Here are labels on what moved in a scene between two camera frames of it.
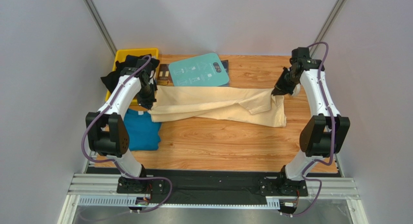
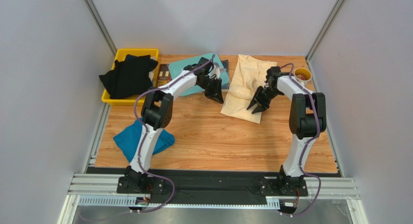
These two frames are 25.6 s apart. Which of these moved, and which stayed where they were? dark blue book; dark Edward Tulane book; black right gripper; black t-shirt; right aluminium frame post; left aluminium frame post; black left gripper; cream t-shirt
Moved: black left gripper; cream t-shirt; black right gripper
Stayed: left aluminium frame post; dark Edward Tulane book; right aluminium frame post; black t-shirt; dark blue book
